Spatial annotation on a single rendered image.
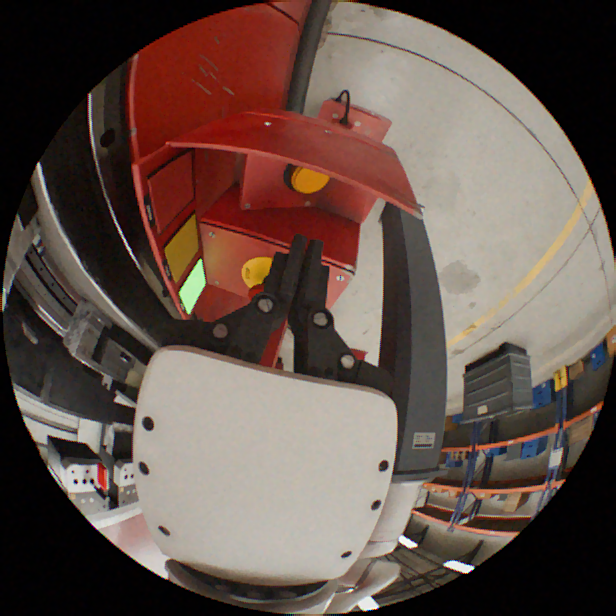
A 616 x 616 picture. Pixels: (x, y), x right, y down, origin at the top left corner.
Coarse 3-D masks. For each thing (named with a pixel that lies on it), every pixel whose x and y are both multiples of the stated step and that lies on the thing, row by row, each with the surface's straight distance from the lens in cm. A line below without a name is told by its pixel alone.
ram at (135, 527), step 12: (132, 504) 73; (96, 516) 62; (108, 516) 66; (108, 528) 69; (120, 528) 74; (132, 528) 80; (144, 528) 88; (120, 540) 78; (132, 540) 85; (144, 540) 93; (132, 552) 89; (144, 552) 99; (156, 552) 111; (144, 564) 105; (156, 564) 118
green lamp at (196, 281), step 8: (200, 264) 25; (192, 272) 23; (200, 272) 25; (192, 280) 24; (200, 280) 26; (184, 288) 23; (192, 288) 25; (200, 288) 27; (184, 296) 23; (192, 296) 25; (184, 304) 24; (192, 304) 26
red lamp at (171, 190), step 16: (176, 160) 16; (192, 160) 17; (160, 176) 15; (176, 176) 16; (192, 176) 18; (160, 192) 15; (176, 192) 17; (192, 192) 19; (160, 208) 16; (176, 208) 17; (160, 224) 16
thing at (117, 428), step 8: (120, 424) 60; (112, 432) 59; (120, 432) 60; (128, 432) 63; (112, 440) 59; (120, 440) 61; (128, 440) 64; (112, 448) 60; (120, 448) 62; (128, 448) 65
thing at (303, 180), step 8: (296, 168) 20; (304, 168) 20; (296, 176) 20; (304, 176) 20; (312, 176) 21; (320, 176) 21; (328, 176) 22; (296, 184) 21; (304, 184) 21; (312, 184) 21; (320, 184) 22; (304, 192) 22; (312, 192) 22
